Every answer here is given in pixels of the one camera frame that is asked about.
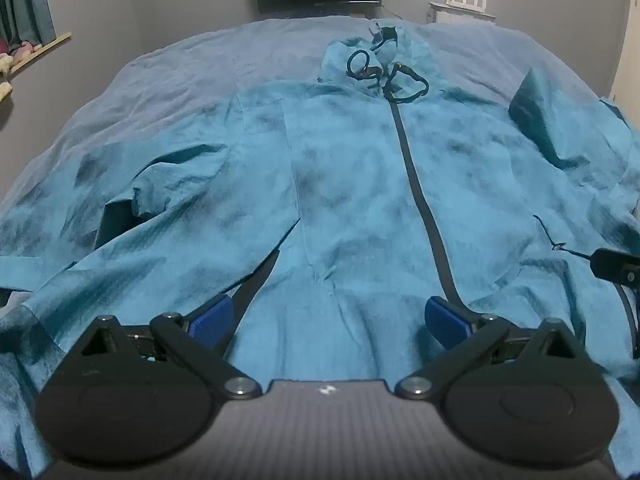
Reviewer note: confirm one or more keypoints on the teal hooded zip jacket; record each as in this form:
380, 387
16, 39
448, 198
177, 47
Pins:
350, 200

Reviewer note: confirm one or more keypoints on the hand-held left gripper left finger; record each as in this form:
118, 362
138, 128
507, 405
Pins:
212, 317

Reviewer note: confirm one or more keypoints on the cream plush toy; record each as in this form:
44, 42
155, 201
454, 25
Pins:
4, 66

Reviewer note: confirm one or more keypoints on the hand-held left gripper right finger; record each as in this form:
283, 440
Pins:
445, 320

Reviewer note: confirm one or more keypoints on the wooden window ledge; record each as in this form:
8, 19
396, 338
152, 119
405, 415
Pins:
42, 50

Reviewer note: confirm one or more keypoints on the teal curtain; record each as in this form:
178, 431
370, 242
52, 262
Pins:
25, 0

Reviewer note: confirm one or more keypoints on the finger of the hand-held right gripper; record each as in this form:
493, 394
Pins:
615, 262

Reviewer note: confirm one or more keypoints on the pink plush toy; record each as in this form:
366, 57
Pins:
22, 50

